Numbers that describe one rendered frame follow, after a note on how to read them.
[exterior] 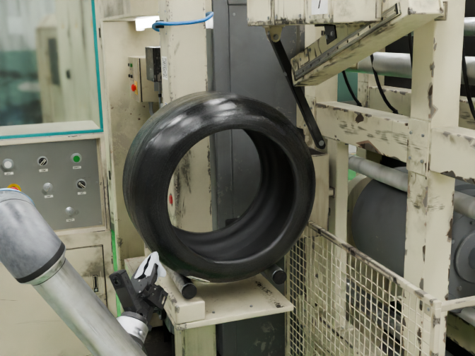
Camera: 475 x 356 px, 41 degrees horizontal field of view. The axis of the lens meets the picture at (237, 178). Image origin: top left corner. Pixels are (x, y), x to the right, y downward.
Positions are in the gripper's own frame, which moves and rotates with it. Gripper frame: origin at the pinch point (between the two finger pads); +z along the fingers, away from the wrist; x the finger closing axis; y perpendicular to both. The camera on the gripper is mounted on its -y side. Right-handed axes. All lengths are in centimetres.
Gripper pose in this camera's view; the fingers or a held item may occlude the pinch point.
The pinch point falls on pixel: (152, 254)
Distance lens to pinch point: 176.5
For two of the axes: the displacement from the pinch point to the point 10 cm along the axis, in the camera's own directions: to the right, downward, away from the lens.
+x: 7.8, -2.3, -5.8
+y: 5.7, 6.2, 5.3
